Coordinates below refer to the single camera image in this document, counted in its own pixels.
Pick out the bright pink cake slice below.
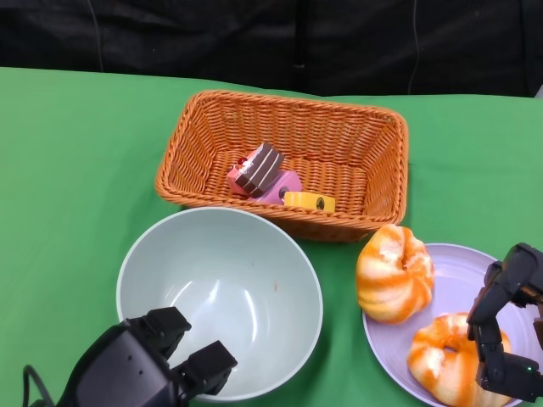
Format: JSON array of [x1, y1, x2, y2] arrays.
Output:
[[245, 169, 303, 207]]

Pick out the brown chocolate cake slice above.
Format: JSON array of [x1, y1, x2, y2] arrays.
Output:
[[235, 142, 285, 198]]

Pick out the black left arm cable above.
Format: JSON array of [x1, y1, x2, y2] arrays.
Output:
[[22, 364, 59, 407]]

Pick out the orange wicker basket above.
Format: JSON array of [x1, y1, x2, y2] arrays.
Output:
[[154, 89, 411, 243]]

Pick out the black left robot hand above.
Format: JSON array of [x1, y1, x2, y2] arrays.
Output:
[[56, 307, 238, 407]]

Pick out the green tablecloth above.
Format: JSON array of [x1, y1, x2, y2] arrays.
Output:
[[0, 64, 543, 407]]

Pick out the pale green bowl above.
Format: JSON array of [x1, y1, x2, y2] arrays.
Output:
[[116, 206, 324, 403]]

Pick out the orange striped ring bread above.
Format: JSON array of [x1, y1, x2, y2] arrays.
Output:
[[406, 312, 514, 406]]

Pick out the salmon pink cake slice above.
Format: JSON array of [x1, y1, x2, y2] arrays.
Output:
[[226, 157, 255, 195]]

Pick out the lilac round plate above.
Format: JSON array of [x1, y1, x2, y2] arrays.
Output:
[[362, 243, 543, 406]]

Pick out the orange striped round bread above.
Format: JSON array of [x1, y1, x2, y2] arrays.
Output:
[[355, 224, 436, 326]]

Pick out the thin white hanging cable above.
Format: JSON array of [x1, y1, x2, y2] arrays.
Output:
[[87, 0, 106, 72], [407, 0, 422, 92]]

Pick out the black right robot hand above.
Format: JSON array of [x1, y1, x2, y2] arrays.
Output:
[[466, 243, 543, 404]]

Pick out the yellow cake slice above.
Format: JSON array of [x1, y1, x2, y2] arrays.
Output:
[[283, 190, 337, 212]]

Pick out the black backdrop cloth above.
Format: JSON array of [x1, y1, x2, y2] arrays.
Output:
[[0, 0, 543, 98]]

